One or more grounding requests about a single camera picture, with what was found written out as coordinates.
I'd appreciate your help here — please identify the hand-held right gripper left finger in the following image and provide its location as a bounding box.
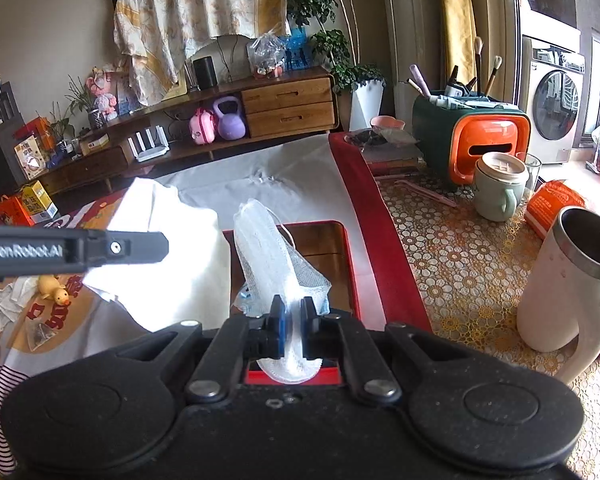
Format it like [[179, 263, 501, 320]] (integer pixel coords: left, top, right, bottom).
[[127, 296, 287, 405]]

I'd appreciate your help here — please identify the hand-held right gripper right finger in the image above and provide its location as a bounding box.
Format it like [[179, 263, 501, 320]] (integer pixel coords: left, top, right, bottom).
[[300, 297, 461, 405]]

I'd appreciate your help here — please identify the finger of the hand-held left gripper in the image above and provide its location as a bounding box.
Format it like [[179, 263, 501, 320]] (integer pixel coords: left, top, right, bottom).
[[82, 230, 170, 267]]

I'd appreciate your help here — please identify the yellow rubber duck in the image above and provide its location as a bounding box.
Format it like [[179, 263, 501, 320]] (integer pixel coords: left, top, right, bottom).
[[36, 275, 72, 307]]

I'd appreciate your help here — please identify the white waffle towel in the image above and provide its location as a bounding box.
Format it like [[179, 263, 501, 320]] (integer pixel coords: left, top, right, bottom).
[[0, 280, 43, 333]]

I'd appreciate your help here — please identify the white smooth cloth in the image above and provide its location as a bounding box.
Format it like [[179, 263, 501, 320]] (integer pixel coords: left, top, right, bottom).
[[83, 177, 232, 334]]

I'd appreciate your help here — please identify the red tin box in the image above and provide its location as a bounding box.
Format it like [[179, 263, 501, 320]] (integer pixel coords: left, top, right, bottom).
[[222, 219, 362, 387]]

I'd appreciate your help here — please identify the clear mesh sachet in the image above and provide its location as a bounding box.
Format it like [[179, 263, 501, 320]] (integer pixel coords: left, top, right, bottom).
[[28, 321, 59, 350]]

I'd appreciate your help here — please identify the orange carton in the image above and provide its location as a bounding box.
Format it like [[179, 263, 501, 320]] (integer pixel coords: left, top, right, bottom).
[[0, 196, 35, 227]]

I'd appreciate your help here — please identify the yellow carton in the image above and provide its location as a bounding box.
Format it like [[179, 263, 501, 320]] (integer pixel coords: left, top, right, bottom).
[[20, 181, 58, 223]]

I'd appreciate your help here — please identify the black appliance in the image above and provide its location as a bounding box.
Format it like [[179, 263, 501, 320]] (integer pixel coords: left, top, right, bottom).
[[0, 81, 31, 201]]

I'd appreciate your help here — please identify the white router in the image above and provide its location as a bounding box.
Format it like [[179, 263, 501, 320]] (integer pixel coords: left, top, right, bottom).
[[128, 127, 171, 163]]

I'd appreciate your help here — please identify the small white box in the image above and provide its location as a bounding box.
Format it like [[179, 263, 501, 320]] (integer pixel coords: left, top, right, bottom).
[[79, 134, 111, 155]]

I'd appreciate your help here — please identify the orange gift box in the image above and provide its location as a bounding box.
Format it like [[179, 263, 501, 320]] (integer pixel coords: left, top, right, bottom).
[[12, 117, 56, 148]]

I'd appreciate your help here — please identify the leafy green potted plant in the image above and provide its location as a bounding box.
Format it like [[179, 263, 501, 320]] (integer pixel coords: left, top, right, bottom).
[[47, 102, 76, 153]]

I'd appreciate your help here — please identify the small plant in patterned pot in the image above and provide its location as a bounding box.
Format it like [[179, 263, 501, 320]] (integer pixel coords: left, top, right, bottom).
[[65, 75, 106, 131]]

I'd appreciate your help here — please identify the pink toy suitcase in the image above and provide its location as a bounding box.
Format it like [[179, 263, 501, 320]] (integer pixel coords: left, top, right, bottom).
[[188, 107, 217, 146]]

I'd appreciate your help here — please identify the printed white tablecloth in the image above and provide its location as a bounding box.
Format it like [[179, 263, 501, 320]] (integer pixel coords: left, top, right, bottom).
[[0, 135, 353, 476]]

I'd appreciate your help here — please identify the blue picture box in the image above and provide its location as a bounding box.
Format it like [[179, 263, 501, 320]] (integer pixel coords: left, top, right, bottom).
[[115, 82, 143, 116]]

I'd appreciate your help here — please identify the pink doll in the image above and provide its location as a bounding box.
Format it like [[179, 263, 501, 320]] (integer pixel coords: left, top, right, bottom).
[[87, 66, 118, 122]]

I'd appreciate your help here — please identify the purple kettlebell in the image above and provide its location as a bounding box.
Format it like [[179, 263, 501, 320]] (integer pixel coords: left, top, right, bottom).
[[212, 96, 248, 141]]

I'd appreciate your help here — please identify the gold patterned table cover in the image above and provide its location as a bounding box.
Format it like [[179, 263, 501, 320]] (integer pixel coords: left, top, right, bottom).
[[375, 160, 600, 480]]

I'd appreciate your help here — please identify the pink drinking straw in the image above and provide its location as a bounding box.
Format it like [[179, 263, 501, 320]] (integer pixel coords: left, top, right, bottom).
[[392, 178, 459, 209]]

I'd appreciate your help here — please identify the stack of books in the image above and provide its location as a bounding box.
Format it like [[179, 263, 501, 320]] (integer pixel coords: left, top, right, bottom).
[[361, 152, 422, 177]]

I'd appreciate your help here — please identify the black cylinder speaker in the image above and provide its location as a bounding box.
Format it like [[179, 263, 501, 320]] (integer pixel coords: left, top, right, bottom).
[[192, 56, 218, 91]]

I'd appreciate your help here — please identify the grey crumpled wrapper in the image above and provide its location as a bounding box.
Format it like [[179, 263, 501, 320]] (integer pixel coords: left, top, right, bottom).
[[347, 127, 421, 153]]

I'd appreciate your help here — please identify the wooden TV cabinet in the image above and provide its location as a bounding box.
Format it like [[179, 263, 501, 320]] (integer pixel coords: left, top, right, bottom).
[[27, 66, 341, 196]]

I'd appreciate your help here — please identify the pink bowl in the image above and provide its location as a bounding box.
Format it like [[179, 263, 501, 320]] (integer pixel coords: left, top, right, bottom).
[[370, 115, 406, 134]]

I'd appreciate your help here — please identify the green and orange storage box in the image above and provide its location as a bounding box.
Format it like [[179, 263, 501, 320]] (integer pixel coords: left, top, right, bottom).
[[412, 91, 532, 193]]

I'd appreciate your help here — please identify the green lidded mug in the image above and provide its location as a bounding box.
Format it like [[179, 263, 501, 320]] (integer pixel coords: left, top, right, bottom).
[[474, 151, 530, 222]]

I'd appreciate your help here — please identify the potted green tree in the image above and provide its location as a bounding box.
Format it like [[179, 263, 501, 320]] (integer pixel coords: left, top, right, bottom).
[[286, 0, 387, 132]]

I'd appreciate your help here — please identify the clear plastic bag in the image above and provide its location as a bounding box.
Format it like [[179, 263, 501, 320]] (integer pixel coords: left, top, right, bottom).
[[246, 34, 287, 80]]

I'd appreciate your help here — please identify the white steel-lined mug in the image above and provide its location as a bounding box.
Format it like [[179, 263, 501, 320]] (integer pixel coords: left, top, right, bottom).
[[517, 206, 600, 386]]

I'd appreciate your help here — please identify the floral bed sheet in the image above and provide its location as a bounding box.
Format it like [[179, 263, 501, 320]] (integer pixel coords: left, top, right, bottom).
[[112, 0, 291, 92]]

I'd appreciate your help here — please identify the pink tube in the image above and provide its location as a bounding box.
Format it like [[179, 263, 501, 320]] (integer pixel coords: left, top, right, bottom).
[[406, 64, 432, 99]]

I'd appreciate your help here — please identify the orange packet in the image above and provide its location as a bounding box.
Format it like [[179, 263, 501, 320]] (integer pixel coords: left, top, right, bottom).
[[524, 180, 588, 241]]

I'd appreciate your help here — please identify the clear drinking glass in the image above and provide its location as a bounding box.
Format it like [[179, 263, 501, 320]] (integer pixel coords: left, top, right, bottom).
[[520, 152, 543, 196]]

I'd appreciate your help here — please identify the dark cosmetic bottle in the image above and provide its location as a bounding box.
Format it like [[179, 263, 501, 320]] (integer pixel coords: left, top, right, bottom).
[[444, 65, 468, 97]]

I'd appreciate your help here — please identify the white standing air conditioner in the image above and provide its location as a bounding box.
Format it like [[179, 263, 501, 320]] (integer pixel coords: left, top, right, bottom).
[[382, 0, 448, 126]]

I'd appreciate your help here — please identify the wooden makeup brush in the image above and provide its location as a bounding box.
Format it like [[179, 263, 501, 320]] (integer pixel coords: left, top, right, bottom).
[[482, 55, 503, 97], [472, 36, 484, 93]]

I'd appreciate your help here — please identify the white washing machine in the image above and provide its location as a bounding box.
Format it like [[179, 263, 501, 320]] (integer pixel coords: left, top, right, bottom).
[[521, 35, 588, 167]]

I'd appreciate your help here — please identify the yellow curtain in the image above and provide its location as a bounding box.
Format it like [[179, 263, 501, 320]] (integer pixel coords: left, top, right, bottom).
[[435, 0, 481, 96]]

